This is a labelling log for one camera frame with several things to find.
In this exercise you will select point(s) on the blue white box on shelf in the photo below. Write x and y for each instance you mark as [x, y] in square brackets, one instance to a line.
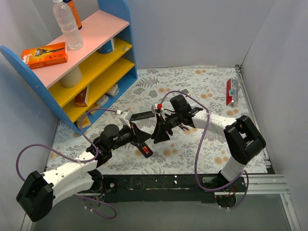
[108, 47]

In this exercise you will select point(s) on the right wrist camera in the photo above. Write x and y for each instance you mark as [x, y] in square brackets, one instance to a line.
[158, 109]

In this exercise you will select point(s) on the floral table mat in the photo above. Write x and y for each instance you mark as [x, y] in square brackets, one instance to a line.
[187, 151]

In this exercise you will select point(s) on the slim black remote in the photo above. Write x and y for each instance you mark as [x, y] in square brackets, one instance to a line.
[142, 115]

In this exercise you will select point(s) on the clear plastic water bottle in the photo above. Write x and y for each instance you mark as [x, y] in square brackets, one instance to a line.
[67, 24]

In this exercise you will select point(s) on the yellow orange packet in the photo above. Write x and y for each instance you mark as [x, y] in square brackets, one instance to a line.
[83, 122]

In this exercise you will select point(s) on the cream cylinder container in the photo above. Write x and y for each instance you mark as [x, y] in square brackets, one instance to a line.
[72, 79]

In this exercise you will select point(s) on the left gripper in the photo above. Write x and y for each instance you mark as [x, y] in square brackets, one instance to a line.
[134, 135]

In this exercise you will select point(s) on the aluminium frame rail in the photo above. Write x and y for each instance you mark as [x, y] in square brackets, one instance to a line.
[175, 203]

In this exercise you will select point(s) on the black TV remote with buttons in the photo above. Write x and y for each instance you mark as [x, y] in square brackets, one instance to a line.
[140, 149]

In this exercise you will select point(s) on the yellow soap pack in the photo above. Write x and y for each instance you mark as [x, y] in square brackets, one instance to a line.
[93, 108]

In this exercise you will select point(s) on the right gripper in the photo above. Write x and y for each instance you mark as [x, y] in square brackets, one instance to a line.
[163, 124]

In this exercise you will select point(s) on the red toothpaste box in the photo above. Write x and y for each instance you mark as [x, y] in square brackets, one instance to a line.
[232, 88]

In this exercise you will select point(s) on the orange razor box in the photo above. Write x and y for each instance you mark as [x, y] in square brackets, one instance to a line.
[45, 56]

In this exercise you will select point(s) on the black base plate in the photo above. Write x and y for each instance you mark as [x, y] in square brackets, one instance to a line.
[158, 188]

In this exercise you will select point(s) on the orange red box on shelf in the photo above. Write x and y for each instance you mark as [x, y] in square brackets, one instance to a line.
[82, 99]

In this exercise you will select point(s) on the orange bottle on shelf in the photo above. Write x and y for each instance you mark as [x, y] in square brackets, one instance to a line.
[73, 8]

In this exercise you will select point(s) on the white air conditioner remote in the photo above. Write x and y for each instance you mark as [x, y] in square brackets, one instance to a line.
[185, 91]

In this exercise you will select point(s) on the white soap pack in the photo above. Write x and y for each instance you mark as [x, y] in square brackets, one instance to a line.
[103, 100]
[113, 91]

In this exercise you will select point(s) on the blue pink yellow shelf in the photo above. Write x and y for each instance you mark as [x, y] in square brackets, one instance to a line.
[100, 71]

